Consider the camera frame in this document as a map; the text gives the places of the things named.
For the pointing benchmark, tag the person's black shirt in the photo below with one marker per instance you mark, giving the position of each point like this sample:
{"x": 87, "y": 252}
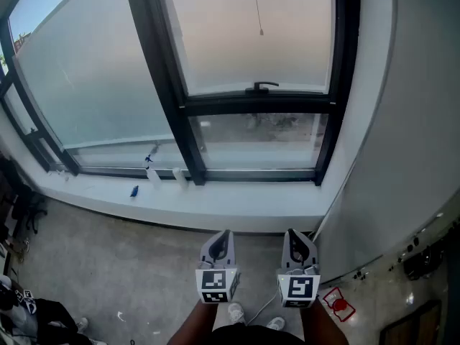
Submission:
{"x": 258, "y": 336}

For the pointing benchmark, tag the person's left white shoe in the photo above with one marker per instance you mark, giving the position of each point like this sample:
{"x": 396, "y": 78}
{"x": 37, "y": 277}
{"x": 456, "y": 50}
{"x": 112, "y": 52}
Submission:
{"x": 236, "y": 313}

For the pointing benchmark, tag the black equipment case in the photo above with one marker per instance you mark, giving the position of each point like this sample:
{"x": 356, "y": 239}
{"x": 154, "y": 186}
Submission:
{"x": 422, "y": 262}

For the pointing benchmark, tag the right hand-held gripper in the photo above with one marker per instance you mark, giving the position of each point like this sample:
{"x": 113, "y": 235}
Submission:
{"x": 300, "y": 288}

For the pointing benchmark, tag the black office chair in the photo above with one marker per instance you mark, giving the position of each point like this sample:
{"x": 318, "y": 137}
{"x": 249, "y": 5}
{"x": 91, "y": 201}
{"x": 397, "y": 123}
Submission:
{"x": 34, "y": 210}

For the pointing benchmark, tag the dark framed window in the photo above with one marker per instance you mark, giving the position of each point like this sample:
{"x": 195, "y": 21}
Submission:
{"x": 158, "y": 67}

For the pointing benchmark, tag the clear spray bottle blue trigger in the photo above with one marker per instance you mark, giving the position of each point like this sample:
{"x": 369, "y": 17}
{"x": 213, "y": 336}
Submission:
{"x": 152, "y": 176}

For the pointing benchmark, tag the brown wooden board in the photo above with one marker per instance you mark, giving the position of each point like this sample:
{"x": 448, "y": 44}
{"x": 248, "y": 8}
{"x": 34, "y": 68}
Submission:
{"x": 413, "y": 327}

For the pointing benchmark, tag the white plastic bottle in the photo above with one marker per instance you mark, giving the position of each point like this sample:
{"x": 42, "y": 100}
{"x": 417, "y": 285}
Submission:
{"x": 179, "y": 178}

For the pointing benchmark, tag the person's right white shoe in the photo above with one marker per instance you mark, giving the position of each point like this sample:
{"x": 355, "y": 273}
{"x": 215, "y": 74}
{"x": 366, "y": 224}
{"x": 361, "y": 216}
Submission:
{"x": 276, "y": 323}

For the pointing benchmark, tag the small blue object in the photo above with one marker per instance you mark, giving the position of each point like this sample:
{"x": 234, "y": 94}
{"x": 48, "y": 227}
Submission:
{"x": 134, "y": 191}

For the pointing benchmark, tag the white plastic panel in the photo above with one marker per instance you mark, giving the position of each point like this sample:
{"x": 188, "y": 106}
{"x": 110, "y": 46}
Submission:
{"x": 233, "y": 207}

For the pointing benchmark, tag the red and white plastic package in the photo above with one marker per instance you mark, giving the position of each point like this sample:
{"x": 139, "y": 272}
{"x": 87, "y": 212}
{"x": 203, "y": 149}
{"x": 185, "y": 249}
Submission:
{"x": 339, "y": 304}

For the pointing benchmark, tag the person's white shoe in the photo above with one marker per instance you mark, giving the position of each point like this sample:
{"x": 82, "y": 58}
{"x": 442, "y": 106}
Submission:
{"x": 236, "y": 313}
{"x": 276, "y": 323}

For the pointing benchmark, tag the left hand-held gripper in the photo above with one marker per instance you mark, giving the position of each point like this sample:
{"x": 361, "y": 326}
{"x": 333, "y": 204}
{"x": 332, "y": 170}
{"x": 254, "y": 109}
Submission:
{"x": 213, "y": 280}

